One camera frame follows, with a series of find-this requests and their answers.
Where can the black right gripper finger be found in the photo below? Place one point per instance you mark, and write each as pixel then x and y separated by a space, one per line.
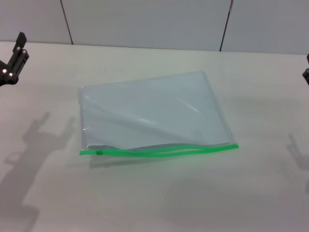
pixel 307 75

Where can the green zipper slider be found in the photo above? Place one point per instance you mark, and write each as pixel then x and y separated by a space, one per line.
pixel 98 152

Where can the clear document bag green zipper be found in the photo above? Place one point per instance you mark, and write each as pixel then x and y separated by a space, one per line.
pixel 144 108

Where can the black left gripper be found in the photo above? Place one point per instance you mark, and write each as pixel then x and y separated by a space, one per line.
pixel 6 76

